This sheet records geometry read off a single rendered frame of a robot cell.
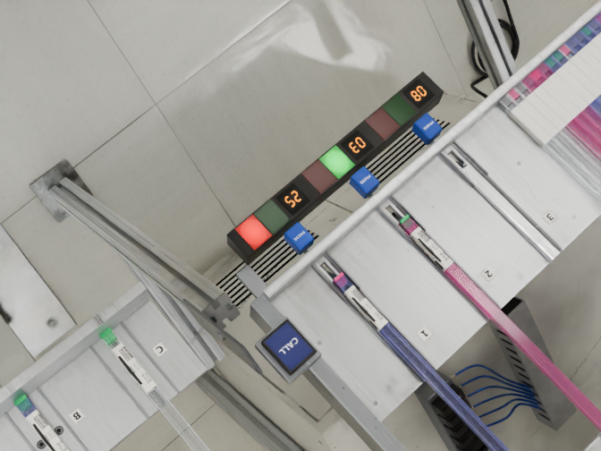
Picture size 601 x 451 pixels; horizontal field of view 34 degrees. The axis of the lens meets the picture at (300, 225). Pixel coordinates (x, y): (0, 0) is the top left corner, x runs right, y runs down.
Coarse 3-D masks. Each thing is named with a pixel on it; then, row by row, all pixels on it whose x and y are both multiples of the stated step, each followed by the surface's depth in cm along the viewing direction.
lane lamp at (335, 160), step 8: (328, 152) 124; (336, 152) 124; (320, 160) 124; (328, 160) 124; (336, 160) 124; (344, 160) 124; (328, 168) 123; (336, 168) 123; (344, 168) 123; (336, 176) 123
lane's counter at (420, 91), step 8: (416, 80) 128; (408, 88) 127; (416, 88) 127; (424, 88) 128; (408, 96) 127; (416, 96) 127; (424, 96) 127; (432, 96) 127; (416, 104) 127; (424, 104) 127
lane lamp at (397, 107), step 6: (396, 96) 127; (390, 102) 127; (396, 102) 127; (402, 102) 127; (384, 108) 126; (390, 108) 126; (396, 108) 126; (402, 108) 126; (408, 108) 126; (390, 114) 126; (396, 114) 126; (402, 114) 126; (408, 114) 126; (414, 114) 126; (396, 120) 126; (402, 120) 126
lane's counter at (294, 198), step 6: (294, 186) 122; (282, 192) 122; (288, 192) 122; (294, 192) 122; (300, 192) 122; (276, 198) 122; (282, 198) 122; (288, 198) 122; (294, 198) 122; (300, 198) 122; (306, 198) 122; (282, 204) 121; (288, 204) 121; (294, 204) 121; (300, 204) 122; (288, 210) 121; (294, 210) 121
